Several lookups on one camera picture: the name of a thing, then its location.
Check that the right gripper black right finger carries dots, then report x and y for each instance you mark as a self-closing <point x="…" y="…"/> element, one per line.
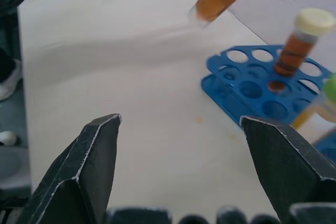
<point x="286" y="166"/>

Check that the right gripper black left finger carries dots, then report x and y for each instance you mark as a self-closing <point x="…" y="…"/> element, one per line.
<point x="78" y="171"/>

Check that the yellow liquid test tube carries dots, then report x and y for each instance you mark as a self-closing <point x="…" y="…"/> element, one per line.
<point x="305" y="116"/>

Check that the blue test tube rack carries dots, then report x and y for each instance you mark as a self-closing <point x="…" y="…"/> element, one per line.
<point x="249" y="90"/>

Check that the blue plastic object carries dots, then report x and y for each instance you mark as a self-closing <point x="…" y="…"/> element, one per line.
<point x="326" y="144"/>

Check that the orange test tube cream cap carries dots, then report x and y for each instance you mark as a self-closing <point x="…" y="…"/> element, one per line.
<point x="296" y="48"/>

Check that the white shoe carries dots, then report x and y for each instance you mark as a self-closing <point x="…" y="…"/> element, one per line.
<point x="10" y="82"/>
<point x="7" y="138"/>

